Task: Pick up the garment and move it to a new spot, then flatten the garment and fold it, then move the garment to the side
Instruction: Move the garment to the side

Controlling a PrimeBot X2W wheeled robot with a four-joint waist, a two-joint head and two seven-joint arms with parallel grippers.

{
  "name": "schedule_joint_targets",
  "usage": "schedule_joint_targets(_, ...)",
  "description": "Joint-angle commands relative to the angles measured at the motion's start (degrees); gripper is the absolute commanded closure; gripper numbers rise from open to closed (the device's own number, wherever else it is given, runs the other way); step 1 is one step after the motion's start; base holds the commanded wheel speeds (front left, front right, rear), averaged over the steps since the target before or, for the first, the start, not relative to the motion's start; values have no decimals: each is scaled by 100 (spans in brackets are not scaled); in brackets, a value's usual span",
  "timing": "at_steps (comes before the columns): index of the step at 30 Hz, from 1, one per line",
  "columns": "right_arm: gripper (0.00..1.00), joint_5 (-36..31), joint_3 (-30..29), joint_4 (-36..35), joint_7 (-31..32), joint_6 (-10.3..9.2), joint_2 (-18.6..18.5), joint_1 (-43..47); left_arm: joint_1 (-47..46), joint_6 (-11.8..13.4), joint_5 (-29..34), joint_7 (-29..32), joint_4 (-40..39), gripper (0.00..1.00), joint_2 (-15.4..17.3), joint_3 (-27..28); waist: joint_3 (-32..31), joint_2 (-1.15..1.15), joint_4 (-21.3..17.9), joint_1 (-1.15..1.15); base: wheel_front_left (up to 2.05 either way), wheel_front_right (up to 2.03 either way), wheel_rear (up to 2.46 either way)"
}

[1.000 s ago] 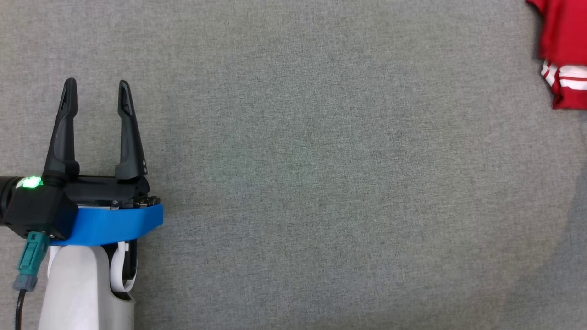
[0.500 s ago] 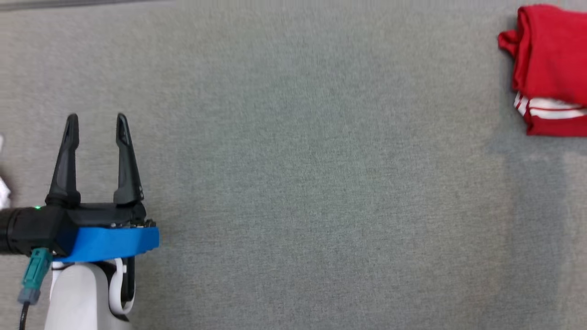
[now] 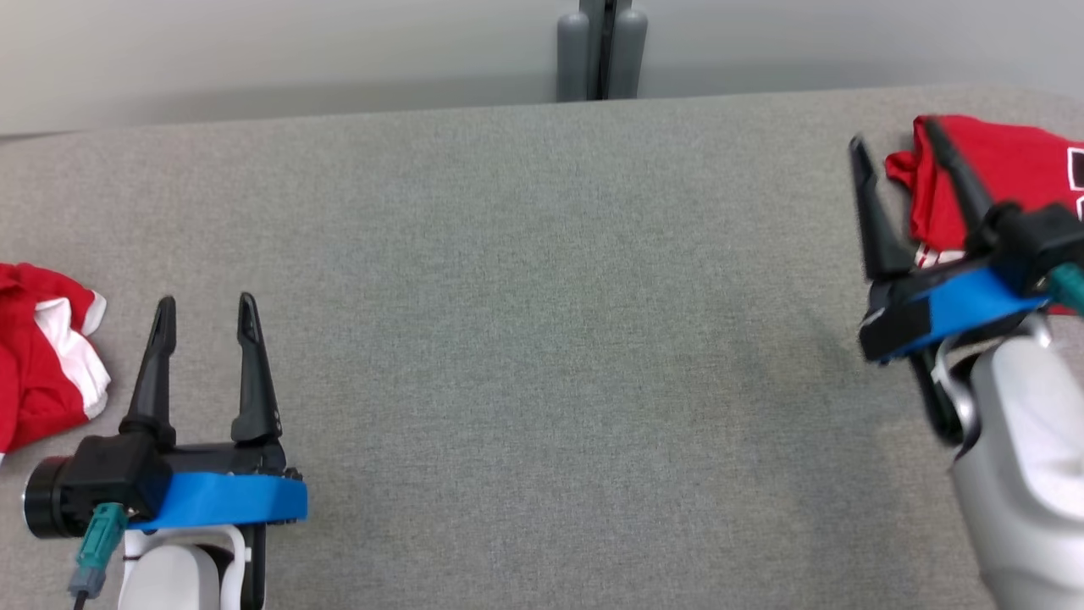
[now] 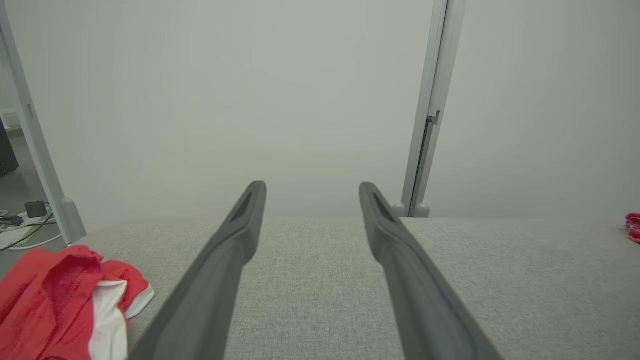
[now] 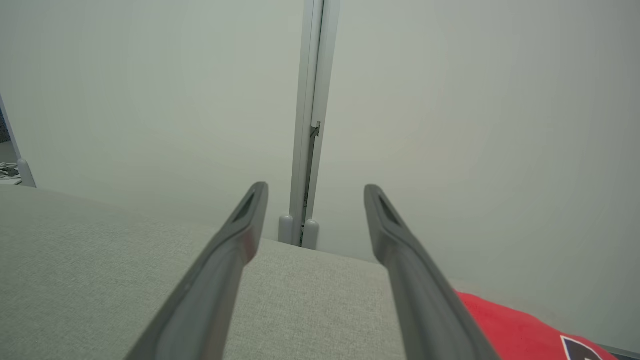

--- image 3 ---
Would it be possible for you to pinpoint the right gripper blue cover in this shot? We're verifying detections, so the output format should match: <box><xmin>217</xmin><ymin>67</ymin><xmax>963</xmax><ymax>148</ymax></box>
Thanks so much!
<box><xmin>848</xmin><ymin>118</ymin><xmax>1052</xmax><ymax>365</ymax></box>

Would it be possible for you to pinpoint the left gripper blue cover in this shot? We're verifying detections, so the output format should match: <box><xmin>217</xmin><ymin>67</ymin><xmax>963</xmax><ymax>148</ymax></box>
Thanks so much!
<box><xmin>118</xmin><ymin>292</ymin><xmax>309</xmax><ymax>533</ymax></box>

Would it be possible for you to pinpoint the red jersey with letters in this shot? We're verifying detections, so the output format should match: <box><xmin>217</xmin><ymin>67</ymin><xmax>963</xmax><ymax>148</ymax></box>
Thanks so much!
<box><xmin>884</xmin><ymin>114</ymin><xmax>1084</xmax><ymax>317</ymax></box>

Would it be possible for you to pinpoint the red shirt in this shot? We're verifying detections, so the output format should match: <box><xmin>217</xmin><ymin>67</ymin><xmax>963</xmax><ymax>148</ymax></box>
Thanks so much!
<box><xmin>0</xmin><ymin>262</ymin><xmax>112</xmax><ymax>463</ymax></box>

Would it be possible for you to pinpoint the teal plug right camera cable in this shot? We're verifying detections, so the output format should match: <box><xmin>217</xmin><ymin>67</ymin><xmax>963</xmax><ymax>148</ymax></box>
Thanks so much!
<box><xmin>1049</xmin><ymin>262</ymin><xmax>1084</xmax><ymax>311</ymax></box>

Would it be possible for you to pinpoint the teal plug camera cable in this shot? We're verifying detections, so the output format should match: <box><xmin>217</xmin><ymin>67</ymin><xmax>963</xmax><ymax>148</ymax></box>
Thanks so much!
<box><xmin>1049</xmin><ymin>262</ymin><xmax>1084</xmax><ymax>311</ymax></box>
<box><xmin>67</xmin><ymin>502</ymin><xmax>130</xmax><ymax>610</ymax></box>

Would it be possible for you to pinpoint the teal plug left camera cable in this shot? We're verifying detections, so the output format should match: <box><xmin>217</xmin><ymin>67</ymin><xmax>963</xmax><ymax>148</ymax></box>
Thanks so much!
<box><xmin>67</xmin><ymin>502</ymin><xmax>130</xmax><ymax>610</ymax></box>

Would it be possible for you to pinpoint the grey partition post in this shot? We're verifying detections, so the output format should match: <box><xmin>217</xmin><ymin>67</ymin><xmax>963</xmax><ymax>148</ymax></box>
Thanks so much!
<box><xmin>556</xmin><ymin>0</ymin><xmax>650</xmax><ymax>103</ymax></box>

